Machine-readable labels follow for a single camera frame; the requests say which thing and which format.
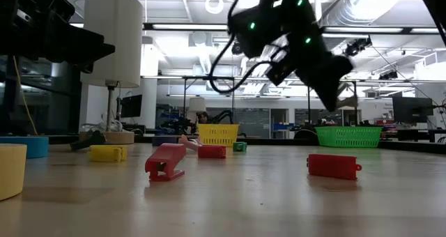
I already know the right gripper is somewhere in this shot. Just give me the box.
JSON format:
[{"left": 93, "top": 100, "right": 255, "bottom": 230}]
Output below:
[{"left": 285, "top": 22, "right": 353, "bottom": 113}]

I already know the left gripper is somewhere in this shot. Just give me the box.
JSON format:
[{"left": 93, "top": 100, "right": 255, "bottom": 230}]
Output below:
[{"left": 0, "top": 10, "right": 116, "bottom": 74}]

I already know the long red stapler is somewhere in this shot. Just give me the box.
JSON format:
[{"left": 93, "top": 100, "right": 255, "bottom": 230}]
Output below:
[{"left": 307, "top": 153, "right": 363, "bottom": 181}]

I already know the black staple remover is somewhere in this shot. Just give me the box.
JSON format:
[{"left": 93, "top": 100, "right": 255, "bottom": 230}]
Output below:
[{"left": 69, "top": 130, "right": 107, "bottom": 152}]

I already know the yellow stapler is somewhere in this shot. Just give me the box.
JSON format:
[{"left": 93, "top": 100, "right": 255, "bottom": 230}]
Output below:
[{"left": 89, "top": 144, "right": 128, "bottom": 163}]

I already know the blue tape roll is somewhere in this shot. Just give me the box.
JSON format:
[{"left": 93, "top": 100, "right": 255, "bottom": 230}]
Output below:
[{"left": 0, "top": 136, "right": 49, "bottom": 159}]

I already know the purple tape roll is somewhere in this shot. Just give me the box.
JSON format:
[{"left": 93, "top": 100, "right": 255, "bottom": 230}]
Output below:
[{"left": 151, "top": 135, "right": 179, "bottom": 148}]

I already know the short red stapler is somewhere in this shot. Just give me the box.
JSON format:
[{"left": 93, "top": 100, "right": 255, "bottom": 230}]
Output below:
[{"left": 197, "top": 144, "right": 227, "bottom": 160}]

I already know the green plastic basket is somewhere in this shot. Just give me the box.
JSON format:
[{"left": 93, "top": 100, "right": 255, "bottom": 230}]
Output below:
[{"left": 314, "top": 125, "right": 383, "bottom": 148}]

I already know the black ceiling spotlight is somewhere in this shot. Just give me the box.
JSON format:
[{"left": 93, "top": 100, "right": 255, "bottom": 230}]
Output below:
[
  {"left": 378, "top": 70, "right": 399, "bottom": 81},
  {"left": 343, "top": 36, "right": 373, "bottom": 58}
]

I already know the small black monitor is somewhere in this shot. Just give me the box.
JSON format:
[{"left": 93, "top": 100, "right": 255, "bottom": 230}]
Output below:
[{"left": 119, "top": 93, "right": 144, "bottom": 119}]

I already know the large black monitor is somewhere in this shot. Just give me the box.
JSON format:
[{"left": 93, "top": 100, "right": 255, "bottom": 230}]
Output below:
[{"left": 392, "top": 96, "right": 435, "bottom": 125}]

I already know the long ceiling light fixture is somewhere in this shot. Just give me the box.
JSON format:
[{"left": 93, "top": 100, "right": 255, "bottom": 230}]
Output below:
[{"left": 142, "top": 22, "right": 446, "bottom": 35}]

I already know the yellow plastic basket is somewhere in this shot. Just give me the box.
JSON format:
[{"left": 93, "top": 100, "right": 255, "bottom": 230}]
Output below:
[{"left": 197, "top": 123, "right": 240, "bottom": 148}]

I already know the small white background lamp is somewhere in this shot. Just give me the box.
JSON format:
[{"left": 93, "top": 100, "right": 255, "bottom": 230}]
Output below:
[{"left": 187, "top": 97, "right": 208, "bottom": 125}]

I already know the seated person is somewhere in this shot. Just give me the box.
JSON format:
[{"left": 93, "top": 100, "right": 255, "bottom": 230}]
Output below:
[{"left": 194, "top": 110, "right": 210, "bottom": 125}]

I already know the black background frame stand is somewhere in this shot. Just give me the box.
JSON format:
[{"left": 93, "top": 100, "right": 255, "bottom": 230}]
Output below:
[
  {"left": 306, "top": 78, "right": 359, "bottom": 127},
  {"left": 182, "top": 75, "right": 236, "bottom": 126}
]

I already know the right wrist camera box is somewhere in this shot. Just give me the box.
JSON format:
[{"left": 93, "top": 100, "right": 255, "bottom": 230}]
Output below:
[{"left": 266, "top": 50, "right": 298, "bottom": 87}]

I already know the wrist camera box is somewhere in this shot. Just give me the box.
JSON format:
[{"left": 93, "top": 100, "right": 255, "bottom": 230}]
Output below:
[
  {"left": 266, "top": 50, "right": 298, "bottom": 87},
  {"left": 34, "top": 0, "right": 76, "bottom": 22}
]

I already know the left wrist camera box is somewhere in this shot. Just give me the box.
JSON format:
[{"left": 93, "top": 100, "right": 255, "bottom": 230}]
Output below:
[{"left": 34, "top": 0, "right": 76, "bottom": 22}]

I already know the silver ventilation duct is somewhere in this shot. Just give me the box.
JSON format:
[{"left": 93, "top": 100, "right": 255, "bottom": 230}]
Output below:
[{"left": 318, "top": 0, "right": 376, "bottom": 27}]

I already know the yellow cable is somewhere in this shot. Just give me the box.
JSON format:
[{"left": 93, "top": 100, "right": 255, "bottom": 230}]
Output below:
[{"left": 12, "top": 55, "right": 39, "bottom": 137}]

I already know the white ceiling ring light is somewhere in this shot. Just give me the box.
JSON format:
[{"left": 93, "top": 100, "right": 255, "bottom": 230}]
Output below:
[{"left": 204, "top": 0, "right": 225, "bottom": 15}]

